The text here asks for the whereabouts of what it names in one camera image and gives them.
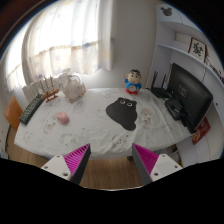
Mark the white patterned tablecloth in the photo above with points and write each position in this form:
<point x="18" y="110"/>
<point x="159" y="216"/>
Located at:
<point x="89" y="124"/>

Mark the cartoon boy figurine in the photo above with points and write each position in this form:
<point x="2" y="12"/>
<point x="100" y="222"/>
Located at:
<point x="133" y="82"/>

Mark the black cat-shaped mouse pad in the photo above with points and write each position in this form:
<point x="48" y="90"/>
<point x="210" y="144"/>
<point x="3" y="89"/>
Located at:
<point x="123" y="111"/>

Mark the black keyboard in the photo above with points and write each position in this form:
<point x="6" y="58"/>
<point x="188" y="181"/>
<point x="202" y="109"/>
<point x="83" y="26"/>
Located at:
<point x="31" y="109"/>

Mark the orange wooden chair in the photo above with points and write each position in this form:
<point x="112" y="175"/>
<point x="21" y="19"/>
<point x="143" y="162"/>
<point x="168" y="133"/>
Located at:
<point x="12" y="113"/>

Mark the black computer monitor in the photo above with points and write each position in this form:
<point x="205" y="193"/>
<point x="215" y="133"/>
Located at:
<point x="189" y="99"/>

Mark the black wifi router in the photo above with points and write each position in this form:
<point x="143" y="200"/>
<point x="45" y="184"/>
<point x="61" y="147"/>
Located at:
<point x="160" y="92"/>

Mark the red booklet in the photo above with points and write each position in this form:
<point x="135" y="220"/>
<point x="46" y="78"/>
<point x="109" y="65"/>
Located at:
<point x="202" y="129"/>

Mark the framed calligraphy picture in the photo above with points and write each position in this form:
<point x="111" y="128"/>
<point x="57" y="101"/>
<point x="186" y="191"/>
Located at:
<point x="198" y="49"/>

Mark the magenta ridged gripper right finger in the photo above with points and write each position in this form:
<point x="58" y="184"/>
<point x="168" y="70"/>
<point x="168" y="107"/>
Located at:
<point x="151" y="166"/>

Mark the white shelf unit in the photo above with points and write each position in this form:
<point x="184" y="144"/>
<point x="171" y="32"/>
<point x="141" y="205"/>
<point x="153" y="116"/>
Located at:
<point x="174" y="32"/>

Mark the wooden model sailing ship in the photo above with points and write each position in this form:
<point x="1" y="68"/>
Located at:
<point x="50" y="92"/>

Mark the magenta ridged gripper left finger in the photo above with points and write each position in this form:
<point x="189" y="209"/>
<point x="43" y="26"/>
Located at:
<point x="70" y="167"/>

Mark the white radiator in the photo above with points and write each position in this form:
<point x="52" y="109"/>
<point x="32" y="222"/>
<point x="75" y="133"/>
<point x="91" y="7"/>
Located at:
<point x="30" y="91"/>

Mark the sheer white curtain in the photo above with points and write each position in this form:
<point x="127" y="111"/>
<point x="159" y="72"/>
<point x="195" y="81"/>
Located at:
<point x="67" y="36"/>

